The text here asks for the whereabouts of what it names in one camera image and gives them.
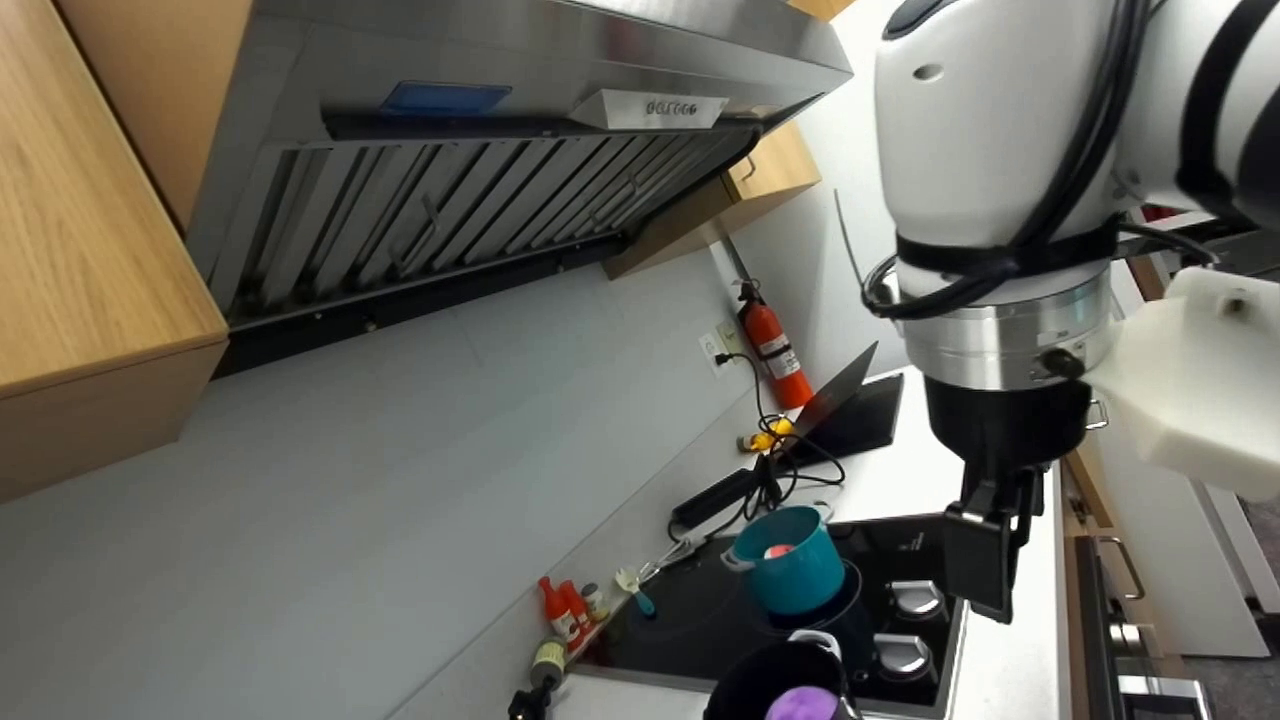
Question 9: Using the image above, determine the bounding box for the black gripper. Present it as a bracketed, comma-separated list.
[920, 377, 1099, 627]

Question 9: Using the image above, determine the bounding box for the teal pot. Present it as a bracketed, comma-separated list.
[717, 503, 851, 626]

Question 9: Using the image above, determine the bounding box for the silver cooktop knob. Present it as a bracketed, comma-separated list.
[885, 575, 953, 632]
[870, 627, 940, 692]

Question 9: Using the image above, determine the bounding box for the wooden base cabinet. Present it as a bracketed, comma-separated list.
[1055, 444, 1142, 540]

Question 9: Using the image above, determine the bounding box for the black built-in oven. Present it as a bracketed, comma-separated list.
[1065, 523, 1216, 720]

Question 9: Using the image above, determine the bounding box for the silver oven knob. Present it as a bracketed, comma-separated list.
[1104, 616, 1151, 661]

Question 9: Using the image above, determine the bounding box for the black laptop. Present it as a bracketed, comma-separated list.
[778, 342, 910, 474]

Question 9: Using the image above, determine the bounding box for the purple object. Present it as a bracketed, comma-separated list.
[762, 679, 841, 720]

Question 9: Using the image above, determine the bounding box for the yellow plug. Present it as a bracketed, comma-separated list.
[742, 417, 800, 462]

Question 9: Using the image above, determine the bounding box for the black mug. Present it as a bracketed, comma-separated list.
[700, 626, 866, 720]

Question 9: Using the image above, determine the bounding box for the black power strip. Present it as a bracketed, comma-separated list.
[668, 467, 762, 535]

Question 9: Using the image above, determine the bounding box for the black glass cooktop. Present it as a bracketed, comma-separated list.
[584, 510, 982, 720]

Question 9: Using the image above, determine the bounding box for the red fire extinguisher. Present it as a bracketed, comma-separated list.
[733, 279, 819, 417]

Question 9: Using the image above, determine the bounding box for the teal and white utensil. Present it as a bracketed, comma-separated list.
[610, 569, 664, 626]

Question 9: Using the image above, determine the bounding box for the red sauce bottle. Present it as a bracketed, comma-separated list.
[537, 572, 599, 661]

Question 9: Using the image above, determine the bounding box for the dark bottle yellow label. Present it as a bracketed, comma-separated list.
[503, 638, 572, 720]

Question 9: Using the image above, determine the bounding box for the white printed label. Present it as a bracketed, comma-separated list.
[572, 86, 733, 135]

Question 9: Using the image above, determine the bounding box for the stainless steel range hood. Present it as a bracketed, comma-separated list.
[186, 0, 855, 381]

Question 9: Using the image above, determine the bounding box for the blue rectangular sticker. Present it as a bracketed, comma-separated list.
[380, 79, 516, 123]

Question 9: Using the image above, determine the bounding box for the metal cabinet handle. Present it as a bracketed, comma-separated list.
[1060, 523, 1151, 607]

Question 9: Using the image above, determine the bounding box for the silver oven handle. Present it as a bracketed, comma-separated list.
[1118, 672, 1216, 720]

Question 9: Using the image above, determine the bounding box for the black power cable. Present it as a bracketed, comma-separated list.
[737, 452, 851, 523]

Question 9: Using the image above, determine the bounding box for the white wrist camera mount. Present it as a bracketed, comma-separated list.
[1083, 265, 1280, 510]

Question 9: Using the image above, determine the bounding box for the white wall outlet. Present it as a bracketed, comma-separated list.
[697, 333, 746, 371]

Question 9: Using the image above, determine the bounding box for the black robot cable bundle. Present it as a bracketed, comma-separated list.
[855, 0, 1226, 325]

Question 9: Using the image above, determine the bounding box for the small wooden wall cabinet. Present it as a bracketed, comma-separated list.
[599, 121, 824, 285]

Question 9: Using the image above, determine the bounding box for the large wooden wall cabinet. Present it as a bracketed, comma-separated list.
[0, 0, 258, 510]

